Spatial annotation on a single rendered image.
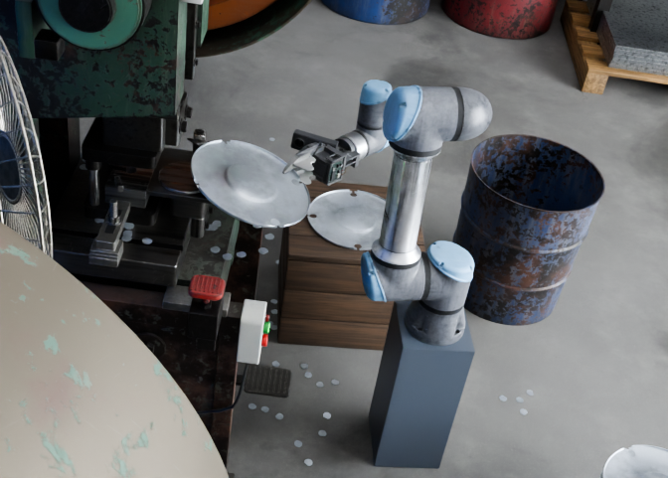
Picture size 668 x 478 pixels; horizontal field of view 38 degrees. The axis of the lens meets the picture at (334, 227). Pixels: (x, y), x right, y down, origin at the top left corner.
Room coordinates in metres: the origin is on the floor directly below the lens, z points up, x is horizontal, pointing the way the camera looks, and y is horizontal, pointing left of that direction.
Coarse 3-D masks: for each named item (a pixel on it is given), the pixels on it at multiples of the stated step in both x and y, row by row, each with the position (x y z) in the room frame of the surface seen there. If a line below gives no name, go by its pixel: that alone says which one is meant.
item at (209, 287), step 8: (192, 280) 1.46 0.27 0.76; (200, 280) 1.46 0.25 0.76; (208, 280) 1.46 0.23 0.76; (216, 280) 1.47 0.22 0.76; (192, 288) 1.43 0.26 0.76; (200, 288) 1.44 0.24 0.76; (208, 288) 1.44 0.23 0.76; (216, 288) 1.44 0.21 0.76; (224, 288) 1.46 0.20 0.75; (192, 296) 1.42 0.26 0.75; (200, 296) 1.42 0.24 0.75; (208, 296) 1.42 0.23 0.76; (216, 296) 1.42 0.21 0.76
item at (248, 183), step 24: (216, 144) 1.87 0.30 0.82; (240, 144) 1.91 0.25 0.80; (192, 168) 1.75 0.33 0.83; (216, 168) 1.78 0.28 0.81; (240, 168) 1.81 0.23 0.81; (264, 168) 1.86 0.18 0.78; (216, 192) 1.70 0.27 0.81; (240, 192) 1.73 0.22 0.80; (264, 192) 1.76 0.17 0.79; (288, 192) 1.81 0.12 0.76; (240, 216) 1.65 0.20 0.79; (264, 216) 1.69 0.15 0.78; (288, 216) 1.72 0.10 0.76
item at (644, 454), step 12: (612, 456) 1.64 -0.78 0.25; (624, 456) 1.65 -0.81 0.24; (636, 456) 1.65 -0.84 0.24; (648, 456) 1.66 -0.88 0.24; (660, 456) 1.67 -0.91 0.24; (612, 468) 1.60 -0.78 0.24; (624, 468) 1.61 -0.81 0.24; (636, 468) 1.61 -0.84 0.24; (648, 468) 1.62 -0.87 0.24; (660, 468) 1.63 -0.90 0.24
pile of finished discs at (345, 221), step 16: (336, 192) 2.43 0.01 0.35; (368, 192) 2.45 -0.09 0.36; (320, 208) 2.33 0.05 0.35; (336, 208) 2.34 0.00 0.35; (352, 208) 2.35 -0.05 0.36; (368, 208) 2.37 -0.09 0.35; (384, 208) 2.38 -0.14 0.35; (320, 224) 2.25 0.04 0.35; (336, 224) 2.27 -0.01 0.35; (352, 224) 2.27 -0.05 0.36; (368, 224) 2.28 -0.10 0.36; (336, 240) 2.19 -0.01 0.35; (352, 240) 2.20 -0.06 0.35; (368, 240) 2.21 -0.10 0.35
